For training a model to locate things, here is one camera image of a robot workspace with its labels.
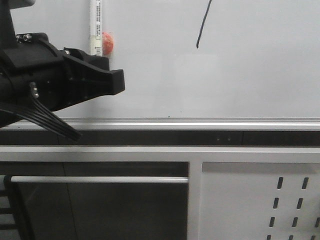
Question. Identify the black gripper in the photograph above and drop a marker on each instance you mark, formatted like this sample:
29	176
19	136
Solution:
31	68

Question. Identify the white perforated pegboard panel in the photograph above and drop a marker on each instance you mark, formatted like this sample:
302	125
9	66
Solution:
260	201

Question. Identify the white whiteboard marker pen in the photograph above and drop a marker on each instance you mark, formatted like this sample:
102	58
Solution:
95	27

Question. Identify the white horizontal metal rod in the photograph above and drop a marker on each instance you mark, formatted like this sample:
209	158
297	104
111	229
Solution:
100	179

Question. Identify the red round magnet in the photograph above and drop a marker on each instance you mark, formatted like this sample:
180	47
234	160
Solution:
107	44

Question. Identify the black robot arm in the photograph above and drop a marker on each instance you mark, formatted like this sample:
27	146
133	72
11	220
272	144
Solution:
7	20

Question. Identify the white metal stand frame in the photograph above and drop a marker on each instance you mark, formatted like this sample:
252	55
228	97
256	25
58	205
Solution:
194	156

